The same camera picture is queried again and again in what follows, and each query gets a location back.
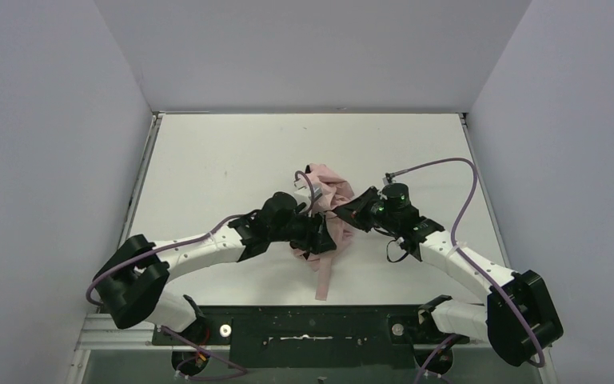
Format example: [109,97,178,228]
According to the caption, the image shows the pink and black umbrella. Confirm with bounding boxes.
[293,163,354,301]

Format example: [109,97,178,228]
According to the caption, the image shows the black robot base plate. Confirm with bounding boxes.
[152,305,467,382]

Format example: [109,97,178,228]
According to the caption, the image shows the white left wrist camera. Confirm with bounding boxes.
[293,178,322,210]

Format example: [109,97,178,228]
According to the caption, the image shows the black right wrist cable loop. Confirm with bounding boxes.
[386,239,409,264]

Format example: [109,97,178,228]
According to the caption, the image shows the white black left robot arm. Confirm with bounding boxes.
[86,192,337,332]

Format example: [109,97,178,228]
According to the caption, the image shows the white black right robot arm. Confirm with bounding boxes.
[333,183,564,366]

